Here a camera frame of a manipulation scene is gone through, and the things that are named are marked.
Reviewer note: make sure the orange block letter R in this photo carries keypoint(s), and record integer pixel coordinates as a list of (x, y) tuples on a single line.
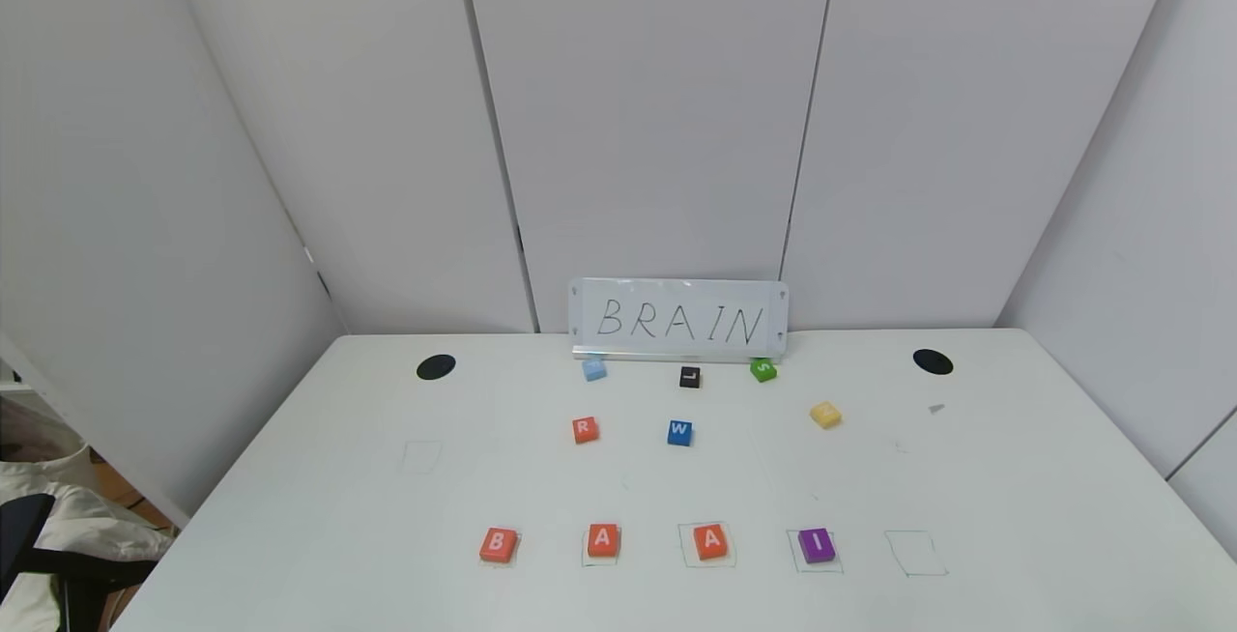
[(584, 429)]

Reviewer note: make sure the orange block letter A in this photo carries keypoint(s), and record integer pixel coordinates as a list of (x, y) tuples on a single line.
[(602, 540), (710, 542)]

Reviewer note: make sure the white BRAIN whiteboard sign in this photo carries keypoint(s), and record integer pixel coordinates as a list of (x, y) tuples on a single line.
[(676, 323)]

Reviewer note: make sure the light blue letter block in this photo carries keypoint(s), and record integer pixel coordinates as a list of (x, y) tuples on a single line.
[(594, 370)]

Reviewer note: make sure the black block letter L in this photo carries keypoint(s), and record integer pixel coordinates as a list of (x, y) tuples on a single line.
[(689, 378)]

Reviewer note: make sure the blue block letter W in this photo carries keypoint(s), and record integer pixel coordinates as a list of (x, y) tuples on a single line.
[(679, 432)]

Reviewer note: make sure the green block letter S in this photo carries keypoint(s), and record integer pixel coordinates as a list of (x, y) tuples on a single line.
[(763, 371)]

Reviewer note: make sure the black table grommet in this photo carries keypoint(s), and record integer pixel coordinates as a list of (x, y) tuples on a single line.
[(436, 367), (933, 361)]

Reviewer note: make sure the yellow letter block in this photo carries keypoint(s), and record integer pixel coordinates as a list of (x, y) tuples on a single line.
[(825, 415)]

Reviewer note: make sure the orange block letter B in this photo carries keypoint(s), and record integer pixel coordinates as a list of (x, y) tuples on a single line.
[(498, 545)]

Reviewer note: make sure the purple block letter I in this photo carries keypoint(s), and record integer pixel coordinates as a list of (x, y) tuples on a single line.
[(817, 545)]

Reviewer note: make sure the white crumpled cloth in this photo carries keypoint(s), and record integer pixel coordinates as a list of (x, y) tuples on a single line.
[(97, 526)]

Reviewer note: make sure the dark office chair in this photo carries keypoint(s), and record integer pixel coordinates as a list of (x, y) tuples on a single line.
[(24, 535)]

